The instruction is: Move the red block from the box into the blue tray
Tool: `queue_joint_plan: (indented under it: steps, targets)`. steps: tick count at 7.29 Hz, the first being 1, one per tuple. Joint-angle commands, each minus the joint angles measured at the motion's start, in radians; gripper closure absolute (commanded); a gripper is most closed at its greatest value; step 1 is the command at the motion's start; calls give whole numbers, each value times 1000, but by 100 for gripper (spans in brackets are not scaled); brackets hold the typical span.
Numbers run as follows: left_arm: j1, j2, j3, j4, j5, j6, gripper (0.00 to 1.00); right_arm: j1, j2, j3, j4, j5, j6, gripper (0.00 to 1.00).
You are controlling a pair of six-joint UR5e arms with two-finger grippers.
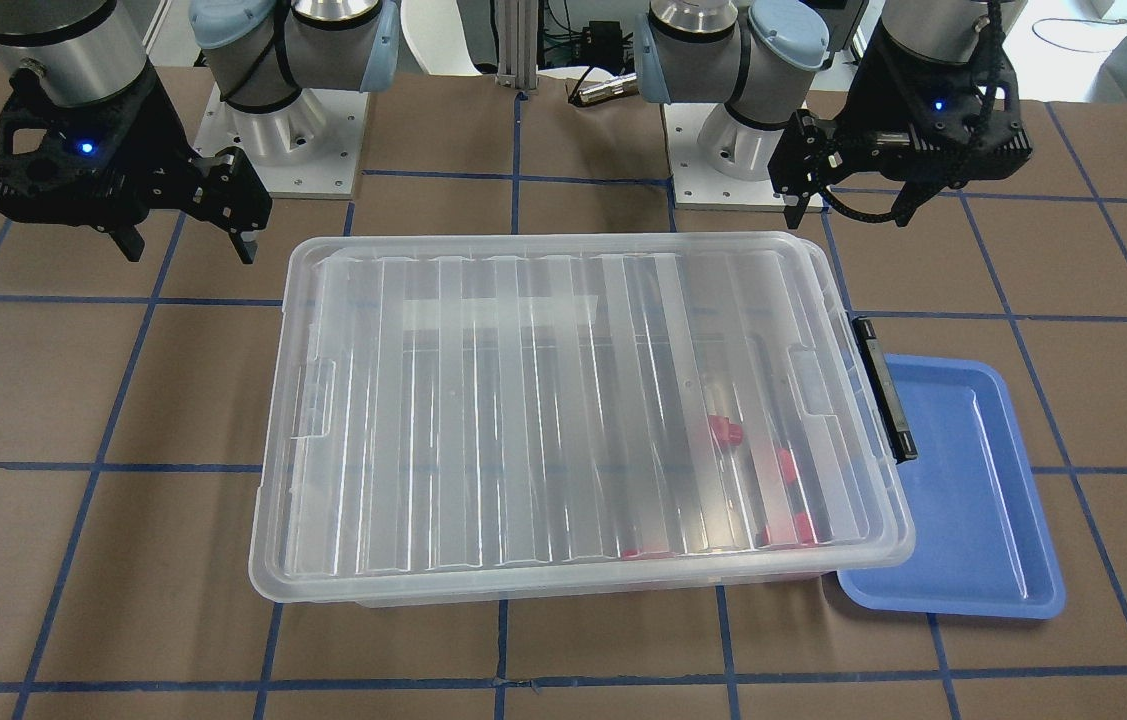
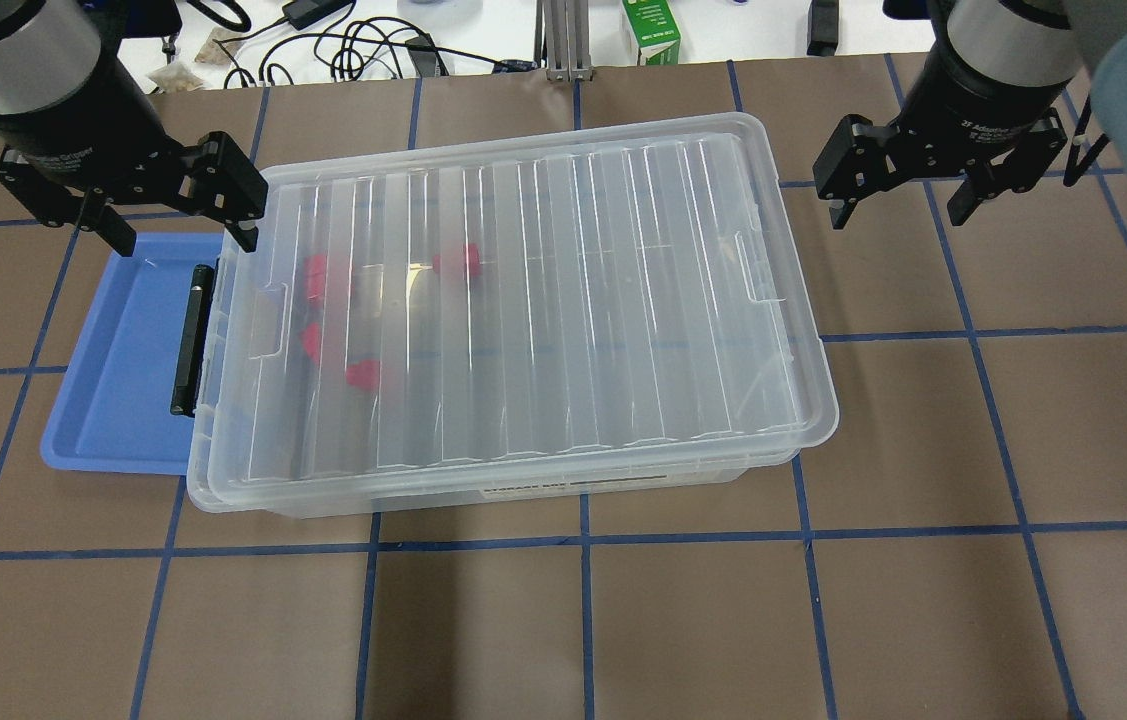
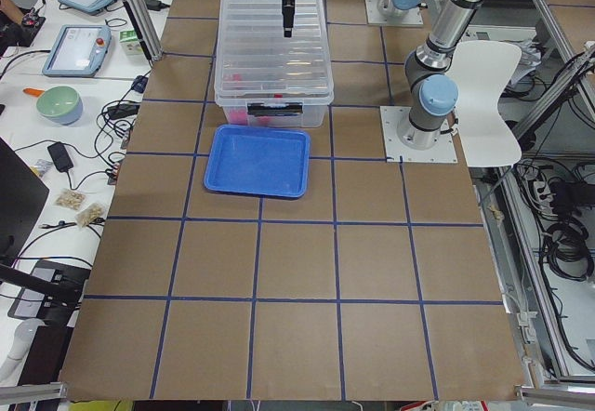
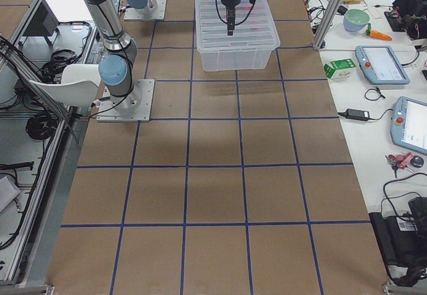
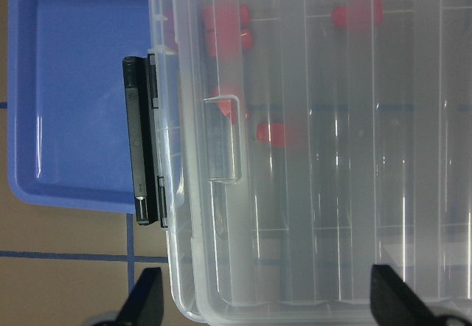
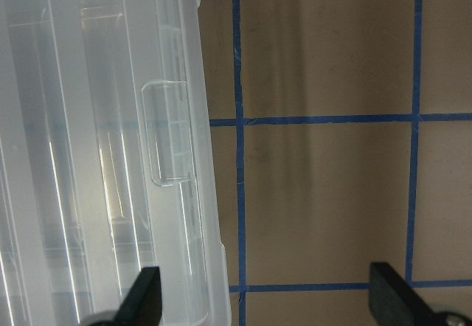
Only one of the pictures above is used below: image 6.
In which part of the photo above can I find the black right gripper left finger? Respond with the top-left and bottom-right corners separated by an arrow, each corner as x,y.
83,266 -> 162,325

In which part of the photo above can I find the clear plastic box lid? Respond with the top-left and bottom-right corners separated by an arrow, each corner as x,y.
1,0 -> 232,325

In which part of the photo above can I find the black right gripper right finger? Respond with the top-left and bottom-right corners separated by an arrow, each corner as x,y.
369,262 -> 471,326

